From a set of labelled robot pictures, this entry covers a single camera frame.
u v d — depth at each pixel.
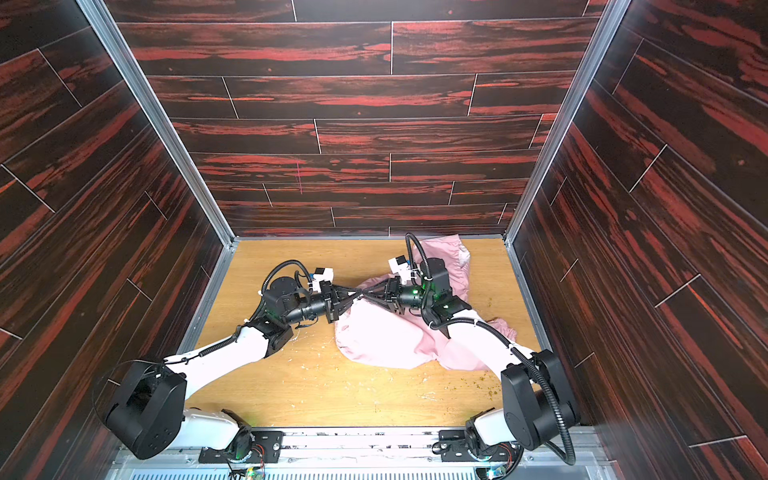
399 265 0.76
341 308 0.71
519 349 0.46
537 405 0.42
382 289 0.74
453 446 0.73
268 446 0.74
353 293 0.73
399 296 0.70
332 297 0.68
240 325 0.61
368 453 0.74
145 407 0.42
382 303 0.74
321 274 0.77
